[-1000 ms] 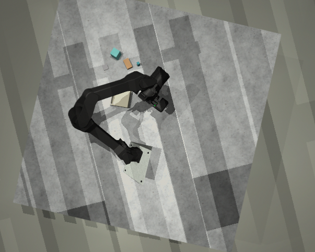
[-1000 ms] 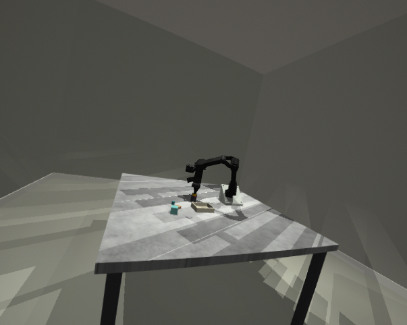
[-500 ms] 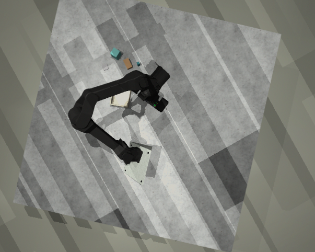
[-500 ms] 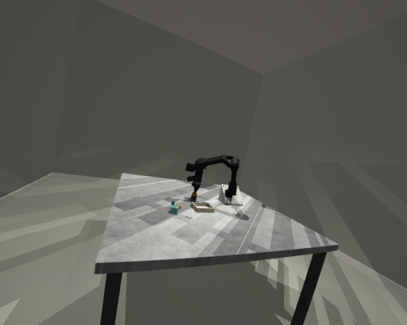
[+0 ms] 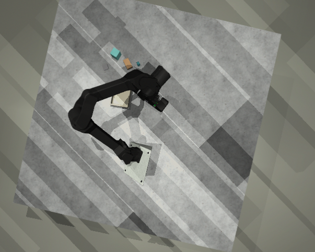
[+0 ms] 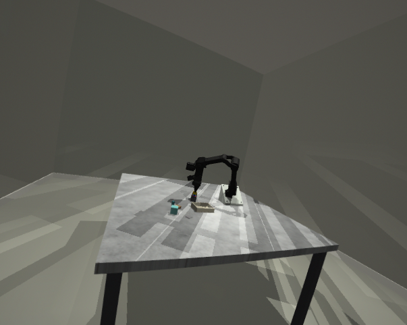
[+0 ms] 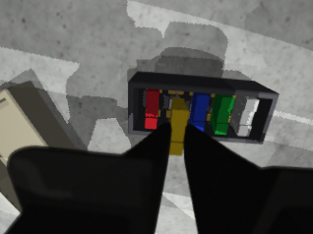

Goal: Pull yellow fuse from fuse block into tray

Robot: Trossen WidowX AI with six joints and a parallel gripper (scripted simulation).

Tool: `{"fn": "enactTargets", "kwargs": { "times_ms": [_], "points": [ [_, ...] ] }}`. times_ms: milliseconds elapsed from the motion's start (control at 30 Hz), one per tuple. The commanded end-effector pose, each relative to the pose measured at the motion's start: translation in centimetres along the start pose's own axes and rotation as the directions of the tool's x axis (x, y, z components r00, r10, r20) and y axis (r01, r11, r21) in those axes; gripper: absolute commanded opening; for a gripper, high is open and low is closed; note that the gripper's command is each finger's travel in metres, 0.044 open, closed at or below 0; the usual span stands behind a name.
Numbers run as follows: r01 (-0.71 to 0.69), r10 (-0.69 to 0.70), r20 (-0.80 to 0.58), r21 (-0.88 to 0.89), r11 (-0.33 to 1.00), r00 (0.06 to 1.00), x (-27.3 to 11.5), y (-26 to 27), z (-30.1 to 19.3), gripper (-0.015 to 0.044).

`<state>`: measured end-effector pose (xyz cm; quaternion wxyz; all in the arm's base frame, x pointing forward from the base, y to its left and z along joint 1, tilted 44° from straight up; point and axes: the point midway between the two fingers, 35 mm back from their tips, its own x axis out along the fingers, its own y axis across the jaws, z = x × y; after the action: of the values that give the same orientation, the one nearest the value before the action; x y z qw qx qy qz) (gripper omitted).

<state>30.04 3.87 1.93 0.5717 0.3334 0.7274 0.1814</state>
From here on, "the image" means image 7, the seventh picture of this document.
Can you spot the black fuse block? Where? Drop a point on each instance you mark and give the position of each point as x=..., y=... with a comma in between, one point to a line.
x=239, y=111

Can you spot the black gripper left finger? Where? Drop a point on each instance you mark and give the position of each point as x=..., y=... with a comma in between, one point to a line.
x=129, y=184

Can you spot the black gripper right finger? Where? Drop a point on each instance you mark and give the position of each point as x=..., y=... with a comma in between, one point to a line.
x=231, y=195

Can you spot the red fuse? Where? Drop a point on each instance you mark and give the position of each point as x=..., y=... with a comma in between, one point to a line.
x=151, y=108

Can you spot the blue fuse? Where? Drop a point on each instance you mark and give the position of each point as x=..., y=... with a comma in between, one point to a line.
x=200, y=104

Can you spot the beige rectangular tray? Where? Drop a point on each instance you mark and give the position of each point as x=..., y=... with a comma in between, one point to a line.
x=25, y=120

